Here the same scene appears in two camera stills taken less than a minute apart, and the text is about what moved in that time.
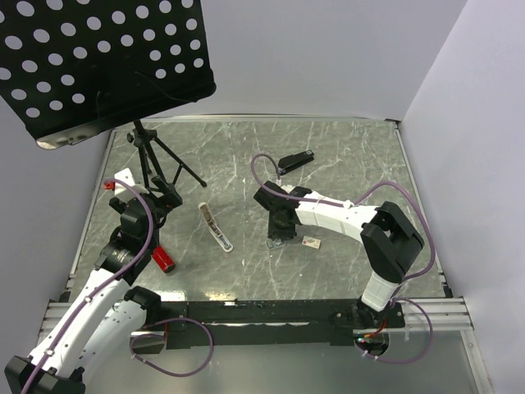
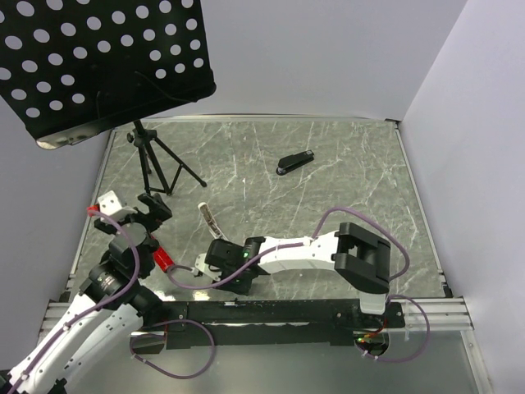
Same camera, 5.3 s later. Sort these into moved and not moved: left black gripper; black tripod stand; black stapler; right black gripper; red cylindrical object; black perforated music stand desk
Moved: left black gripper; right black gripper
Not moved: red cylindrical object; black tripod stand; black perforated music stand desk; black stapler
